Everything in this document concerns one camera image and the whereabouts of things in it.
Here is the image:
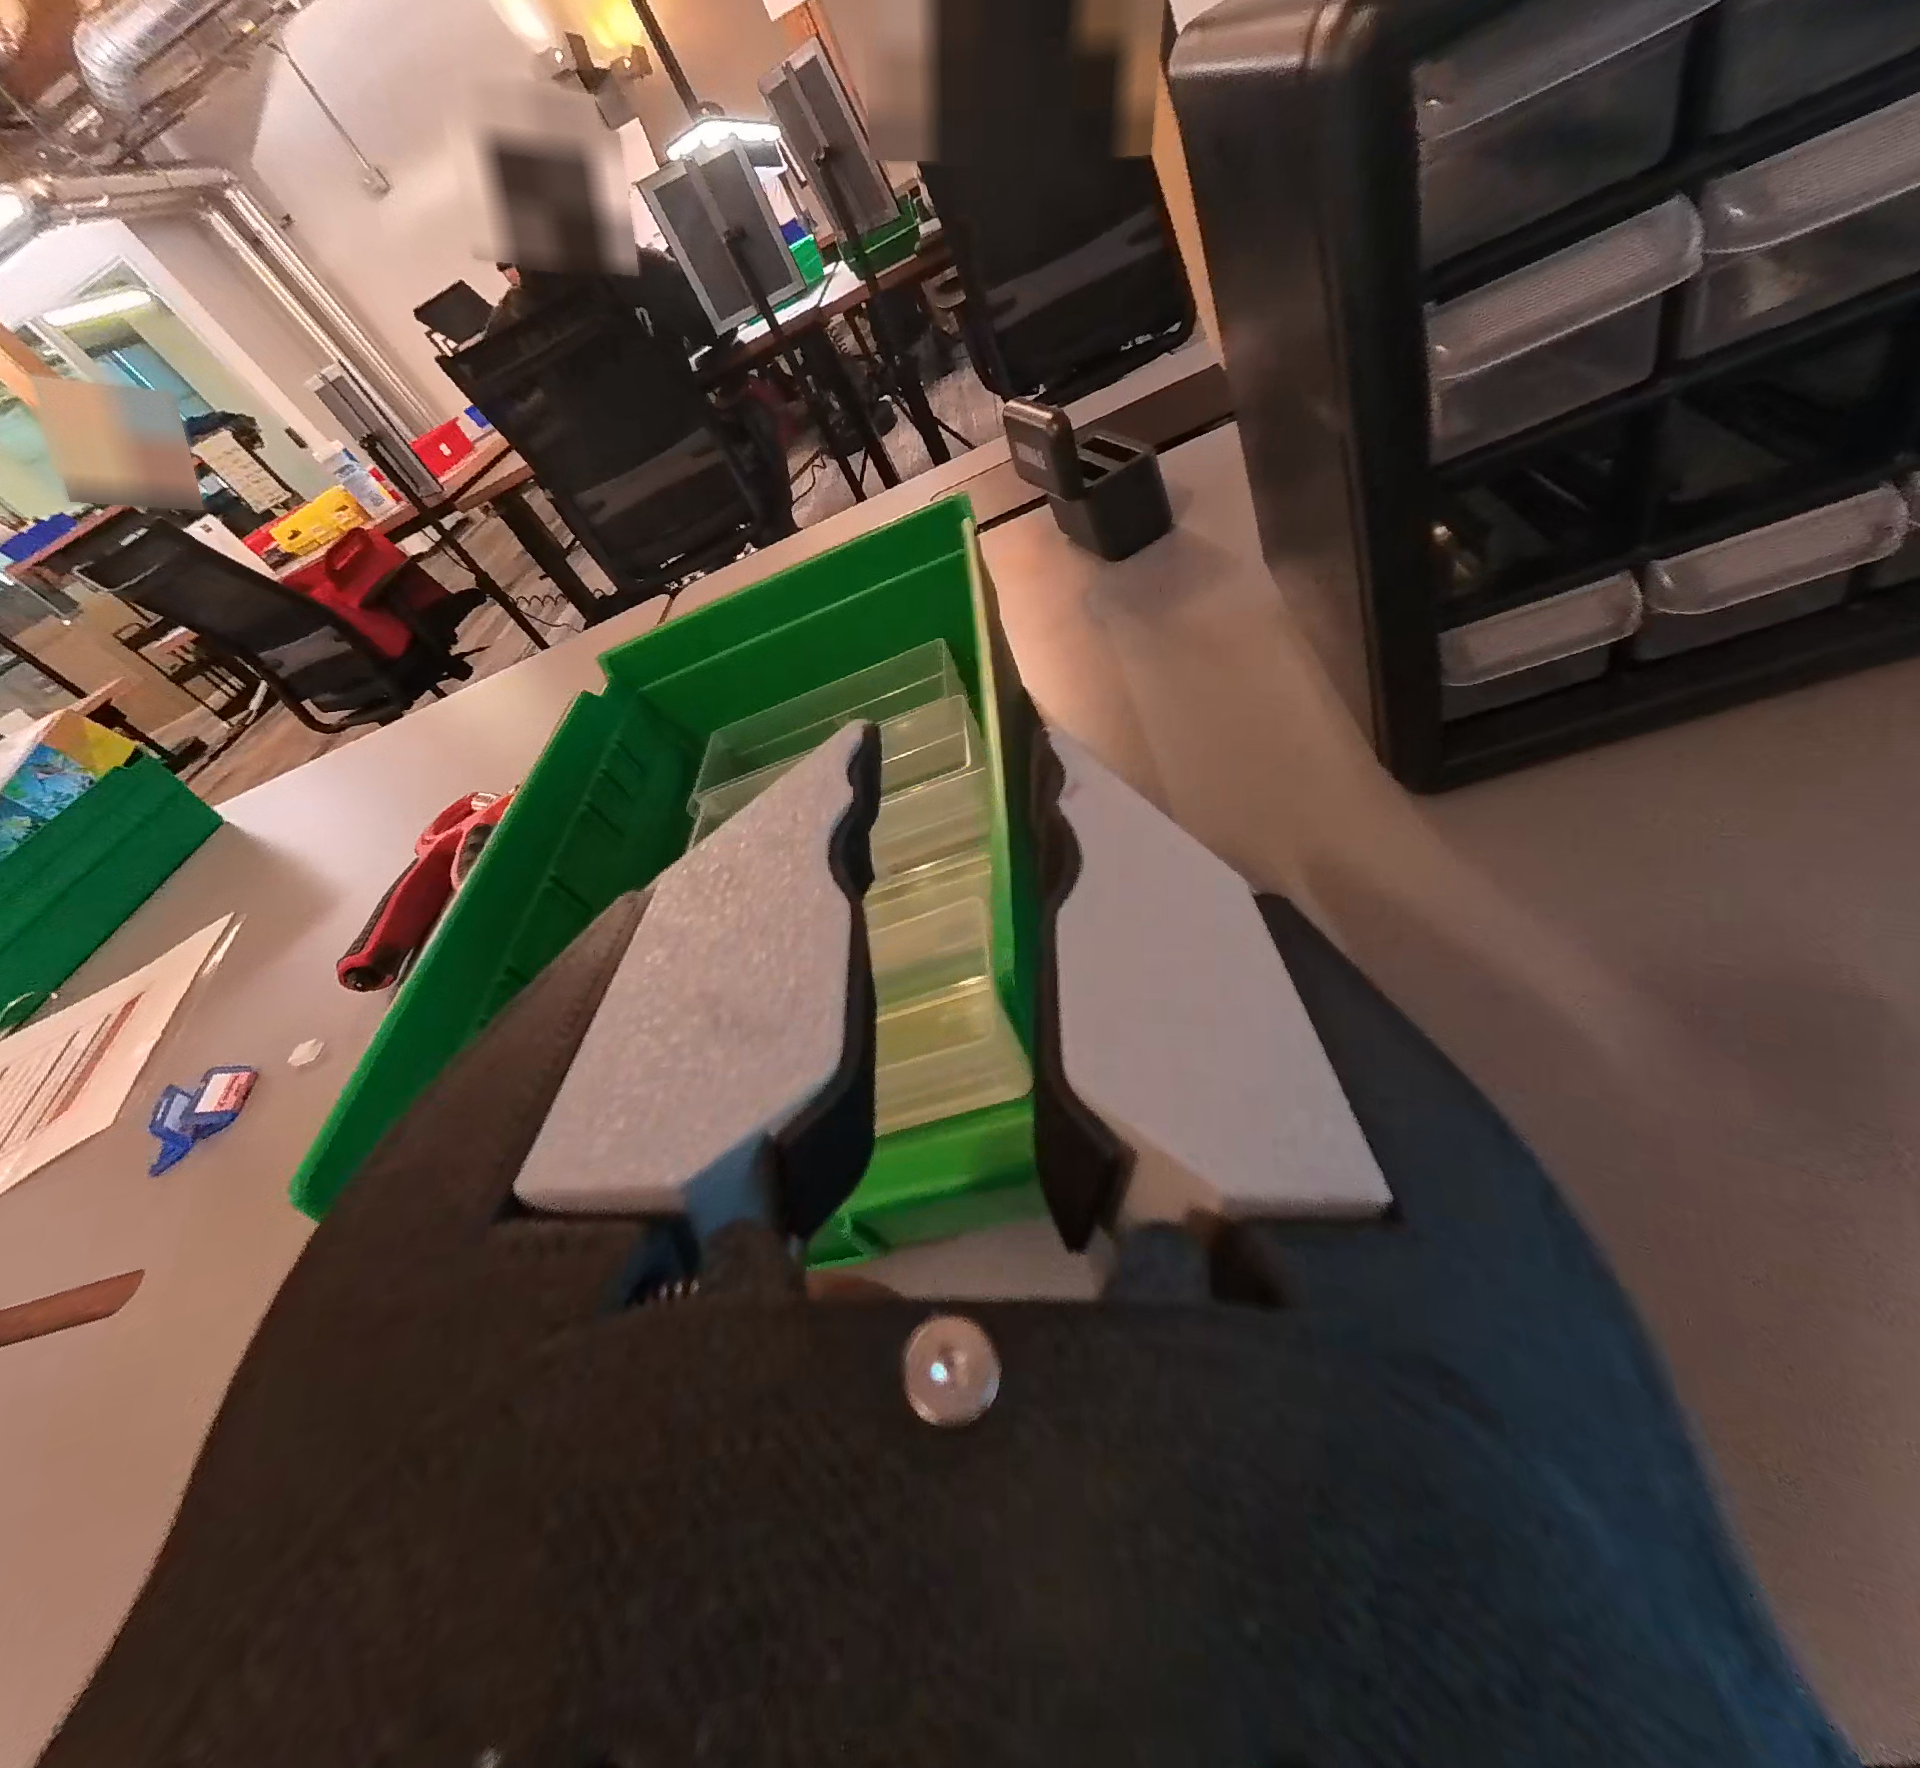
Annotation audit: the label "black drawer cabinet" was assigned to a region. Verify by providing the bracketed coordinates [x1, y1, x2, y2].
[1167, 0, 1920, 796]

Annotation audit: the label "bank of clear drawers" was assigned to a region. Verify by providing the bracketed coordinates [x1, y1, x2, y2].
[1410, 0, 1920, 723]

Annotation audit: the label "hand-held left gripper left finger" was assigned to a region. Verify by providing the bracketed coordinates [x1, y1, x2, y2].
[510, 720, 882, 1212]

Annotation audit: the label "small black box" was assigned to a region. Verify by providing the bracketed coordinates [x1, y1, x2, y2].
[1002, 401, 1171, 562]

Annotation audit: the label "red black pliers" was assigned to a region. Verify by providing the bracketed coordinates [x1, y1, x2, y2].
[334, 787, 523, 995]

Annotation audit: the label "brown wooden strip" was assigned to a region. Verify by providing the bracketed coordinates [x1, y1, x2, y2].
[0, 1271, 149, 1351]

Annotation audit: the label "small blue clip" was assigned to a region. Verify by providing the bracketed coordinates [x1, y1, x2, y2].
[147, 1068, 258, 1179]

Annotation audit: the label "yellow crate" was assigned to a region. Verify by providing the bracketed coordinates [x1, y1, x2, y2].
[266, 485, 379, 558]

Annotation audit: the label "grey monitor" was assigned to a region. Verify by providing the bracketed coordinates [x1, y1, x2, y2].
[755, 39, 902, 244]
[633, 156, 816, 340]

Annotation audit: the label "white printed paper sheet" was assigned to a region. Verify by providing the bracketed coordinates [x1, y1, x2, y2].
[0, 914, 242, 1196]

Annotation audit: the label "green plastic bin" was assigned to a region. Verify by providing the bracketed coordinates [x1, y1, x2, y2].
[288, 497, 1053, 1266]
[0, 757, 225, 1008]

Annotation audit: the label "silver ventilation pipe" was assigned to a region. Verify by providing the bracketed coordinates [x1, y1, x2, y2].
[0, 0, 301, 241]

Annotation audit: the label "black red office chair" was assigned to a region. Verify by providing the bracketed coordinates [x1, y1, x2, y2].
[72, 516, 492, 739]

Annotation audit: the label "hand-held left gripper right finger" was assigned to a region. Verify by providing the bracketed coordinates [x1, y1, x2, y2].
[1028, 730, 1397, 1258]

